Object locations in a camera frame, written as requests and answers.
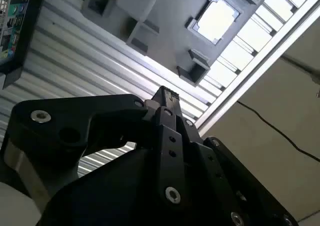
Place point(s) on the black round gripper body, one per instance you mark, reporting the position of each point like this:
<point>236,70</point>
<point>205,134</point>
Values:
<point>112,198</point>

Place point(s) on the silver square CPU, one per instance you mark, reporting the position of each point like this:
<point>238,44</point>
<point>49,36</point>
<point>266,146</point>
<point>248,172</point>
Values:
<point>217,20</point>

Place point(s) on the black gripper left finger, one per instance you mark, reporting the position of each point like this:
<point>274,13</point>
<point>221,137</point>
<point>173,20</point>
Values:
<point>62,115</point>

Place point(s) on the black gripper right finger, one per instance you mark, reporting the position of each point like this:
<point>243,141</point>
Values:
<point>225,176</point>

